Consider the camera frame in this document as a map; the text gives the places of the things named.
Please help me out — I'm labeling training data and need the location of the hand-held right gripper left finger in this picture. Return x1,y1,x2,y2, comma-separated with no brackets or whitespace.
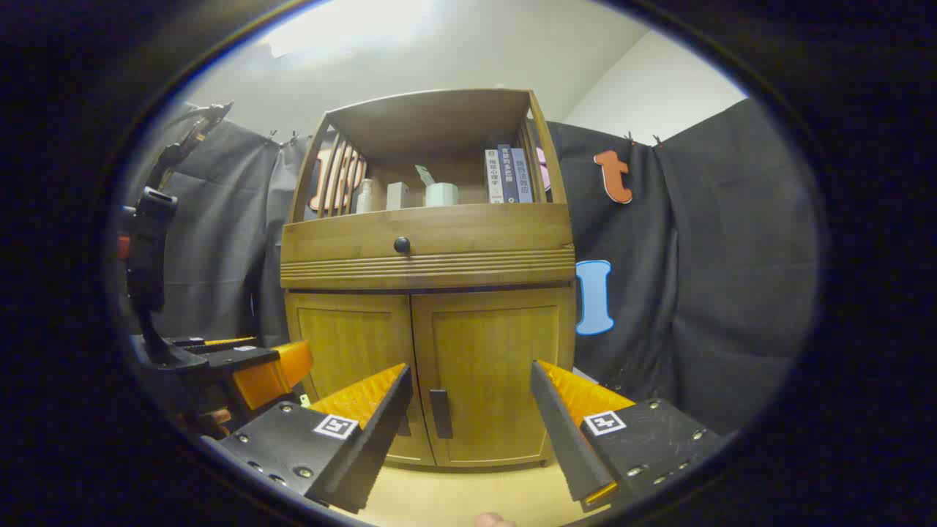
218,362,415,515

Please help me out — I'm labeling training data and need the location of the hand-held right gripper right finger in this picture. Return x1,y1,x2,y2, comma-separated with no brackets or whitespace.
530,359,727,515

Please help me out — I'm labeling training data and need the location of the wooden shoe cabinet door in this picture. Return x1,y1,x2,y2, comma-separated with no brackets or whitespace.
411,287,577,468
284,291,436,467

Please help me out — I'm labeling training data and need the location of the wooden double-door shoe cabinet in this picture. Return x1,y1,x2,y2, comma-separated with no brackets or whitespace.
280,88,579,469

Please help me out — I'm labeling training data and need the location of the light blue book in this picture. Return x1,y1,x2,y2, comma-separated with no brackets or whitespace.
511,148,534,203

